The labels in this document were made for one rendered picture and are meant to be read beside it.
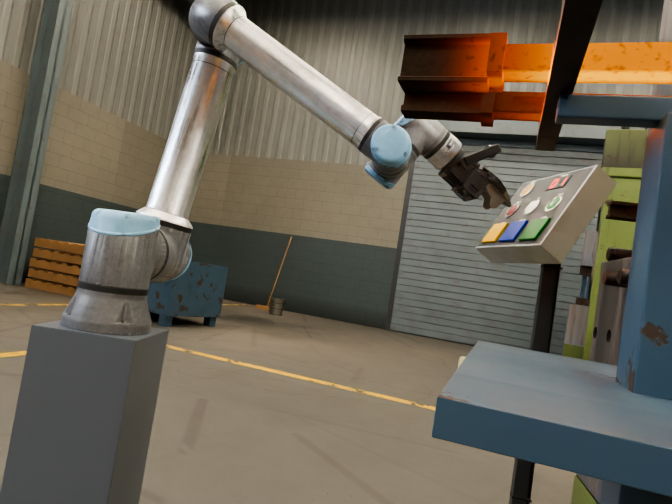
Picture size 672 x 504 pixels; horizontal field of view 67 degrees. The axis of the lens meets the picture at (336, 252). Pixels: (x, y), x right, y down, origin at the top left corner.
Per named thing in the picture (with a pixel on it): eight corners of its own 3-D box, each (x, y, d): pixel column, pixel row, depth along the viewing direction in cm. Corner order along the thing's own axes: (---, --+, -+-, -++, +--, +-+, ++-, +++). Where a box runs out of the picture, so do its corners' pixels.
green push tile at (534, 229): (533, 238, 133) (549, 216, 134) (517, 239, 141) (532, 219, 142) (538, 242, 133) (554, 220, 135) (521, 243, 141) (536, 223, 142)
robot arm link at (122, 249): (62, 279, 109) (77, 199, 110) (105, 279, 126) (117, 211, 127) (129, 290, 108) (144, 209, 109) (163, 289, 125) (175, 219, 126)
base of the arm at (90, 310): (42, 325, 106) (50, 278, 107) (85, 317, 125) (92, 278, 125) (131, 338, 106) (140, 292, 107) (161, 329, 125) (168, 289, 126)
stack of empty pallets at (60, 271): (21, 286, 701) (30, 236, 704) (72, 288, 784) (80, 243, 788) (91, 300, 659) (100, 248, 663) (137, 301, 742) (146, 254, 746)
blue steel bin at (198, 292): (94, 308, 590) (105, 247, 593) (151, 310, 659) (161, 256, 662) (164, 327, 527) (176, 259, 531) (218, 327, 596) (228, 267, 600)
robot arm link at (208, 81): (102, 272, 126) (192, -8, 129) (135, 274, 144) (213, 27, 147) (158, 290, 125) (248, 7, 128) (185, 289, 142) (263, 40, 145)
